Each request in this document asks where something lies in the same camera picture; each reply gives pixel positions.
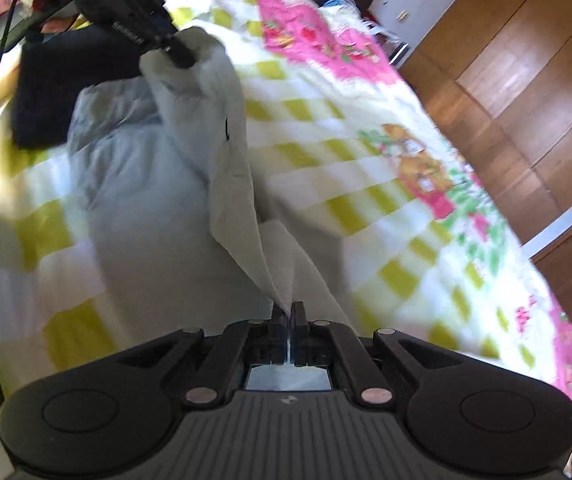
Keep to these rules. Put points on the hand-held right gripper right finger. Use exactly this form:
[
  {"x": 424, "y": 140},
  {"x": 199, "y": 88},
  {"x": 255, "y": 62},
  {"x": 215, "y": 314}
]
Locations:
[{"x": 300, "y": 342}]

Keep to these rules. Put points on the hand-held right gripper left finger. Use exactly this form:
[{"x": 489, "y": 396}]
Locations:
[{"x": 278, "y": 342}]

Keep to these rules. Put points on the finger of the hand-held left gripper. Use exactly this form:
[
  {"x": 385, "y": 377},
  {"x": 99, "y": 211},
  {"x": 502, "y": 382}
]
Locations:
[{"x": 178, "y": 52}]

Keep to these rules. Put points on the dark cloth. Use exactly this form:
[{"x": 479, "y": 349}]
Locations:
[{"x": 50, "y": 95}]

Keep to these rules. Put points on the white plastic bag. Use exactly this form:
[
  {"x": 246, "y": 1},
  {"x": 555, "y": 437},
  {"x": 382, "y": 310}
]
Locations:
[{"x": 351, "y": 10}]

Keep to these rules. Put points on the floral patterned bed sheet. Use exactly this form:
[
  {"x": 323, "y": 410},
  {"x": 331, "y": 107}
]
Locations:
[{"x": 366, "y": 125}]

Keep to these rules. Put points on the wooden wardrobe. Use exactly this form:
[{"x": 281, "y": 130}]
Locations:
[{"x": 516, "y": 75}]

